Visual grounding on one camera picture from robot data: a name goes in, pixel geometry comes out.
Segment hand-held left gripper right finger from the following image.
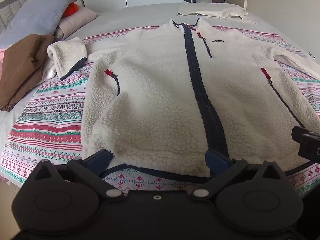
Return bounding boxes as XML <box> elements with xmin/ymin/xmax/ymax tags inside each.
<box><xmin>187</xmin><ymin>149</ymin><xmax>284</xmax><ymax>201</ymax></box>

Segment brown folded cloth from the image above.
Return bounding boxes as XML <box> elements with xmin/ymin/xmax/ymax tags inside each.
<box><xmin>0</xmin><ymin>34</ymin><xmax>55</xmax><ymax>112</ymax></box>

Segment bed with grey sheet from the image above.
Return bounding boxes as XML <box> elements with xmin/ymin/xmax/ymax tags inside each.
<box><xmin>0</xmin><ymin>2</ymin><xmax>320</xmax><ymax>155</ymax></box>

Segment grey-blue pillow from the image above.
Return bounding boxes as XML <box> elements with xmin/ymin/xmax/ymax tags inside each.
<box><xmin>0</xmin><ymin>0</ymin><xmax>84</xmax><ymax>49</ymax></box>

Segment patterned knit blanket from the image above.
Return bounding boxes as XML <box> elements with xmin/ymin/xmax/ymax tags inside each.
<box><xmin>0</xmin><ymin>25</ymin><xmax>320</xmax><ymax>198</ymax></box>

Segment orange plush toy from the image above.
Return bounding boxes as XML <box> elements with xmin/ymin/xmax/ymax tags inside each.
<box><xmin>61</xmin><ymin>2</ymin><xmax>79</xmax><ymax>18</ymax></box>

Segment cream folded cloth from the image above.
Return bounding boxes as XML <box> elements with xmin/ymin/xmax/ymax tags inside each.
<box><xmin>177</xmin><ymin>1</ymin><xmax>248</xmax><ymax>20</ymax></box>

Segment beige pillow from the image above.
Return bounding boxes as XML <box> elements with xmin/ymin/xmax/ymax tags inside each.
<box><xmin>54</xmin><ymin>5</ymin><xmax>98</xmax><ymax>41</ymax></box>

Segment grey quilted headboard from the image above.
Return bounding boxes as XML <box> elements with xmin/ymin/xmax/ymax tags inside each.
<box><xmin>0</xmin><ymin>0</ymin><xmax>28</xmax><ymax>30</ymax></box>

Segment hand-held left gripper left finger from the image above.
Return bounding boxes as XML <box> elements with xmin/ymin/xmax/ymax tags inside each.
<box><xmin>33</xmin><ymin>149</ymin><xmax>124</xmax><ymax>201</ymax></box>

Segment white fleece jacket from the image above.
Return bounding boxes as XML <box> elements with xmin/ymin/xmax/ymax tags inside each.
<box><xmin>47</xmin><ymin>19</ymin><xmax>320</xmax><ymax>180</ymax></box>

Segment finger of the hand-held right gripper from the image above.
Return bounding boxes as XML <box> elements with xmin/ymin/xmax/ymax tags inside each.
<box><xmin>292</xmin><ymin>126</ymin><xmax>316</xmax><ymax>140</ymax></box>

